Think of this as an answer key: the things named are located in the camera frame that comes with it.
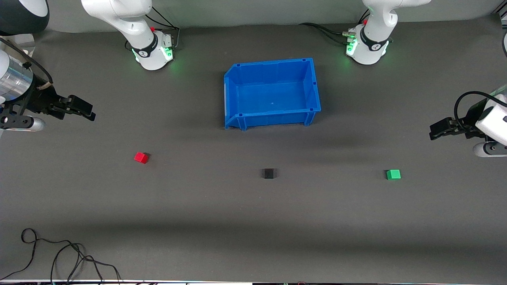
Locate grey plastic crate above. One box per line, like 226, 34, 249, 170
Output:
0, 34, 36, 56

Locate blue plastic storage bin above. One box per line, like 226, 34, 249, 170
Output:
223, 58, 322, 131

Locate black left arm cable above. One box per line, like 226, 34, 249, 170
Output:
454, 91, 507, 131

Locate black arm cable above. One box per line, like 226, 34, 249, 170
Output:
454, 91, 507, 131
0, 37, 54, 86

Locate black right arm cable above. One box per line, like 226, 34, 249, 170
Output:
0, 37, 54, 86

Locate black right arm base cables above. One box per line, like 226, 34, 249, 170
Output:
125, 6, 181, 51

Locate black arm base cables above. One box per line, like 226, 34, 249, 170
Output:
299, 9, 371, 46
125, 6, 181, 51

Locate thin black tangled cable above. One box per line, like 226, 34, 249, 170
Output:
0, 228, 122, 284

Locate black left arm base cables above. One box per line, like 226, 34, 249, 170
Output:
299, 9, 371, 46

